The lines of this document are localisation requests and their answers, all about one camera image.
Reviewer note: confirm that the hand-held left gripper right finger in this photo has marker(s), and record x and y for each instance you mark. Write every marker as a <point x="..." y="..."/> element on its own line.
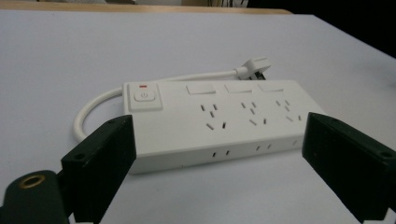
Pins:
<point x="348" y="161"/>

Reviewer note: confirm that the white power plug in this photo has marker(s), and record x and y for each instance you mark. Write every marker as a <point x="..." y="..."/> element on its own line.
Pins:
<point x="256" y="69"/>

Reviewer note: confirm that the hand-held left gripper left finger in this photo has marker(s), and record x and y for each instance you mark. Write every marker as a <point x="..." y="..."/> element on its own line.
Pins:
<point x="98" y="161"/>

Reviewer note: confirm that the white power strip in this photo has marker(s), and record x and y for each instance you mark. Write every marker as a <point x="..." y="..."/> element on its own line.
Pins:
<point x="202" y="124"/>

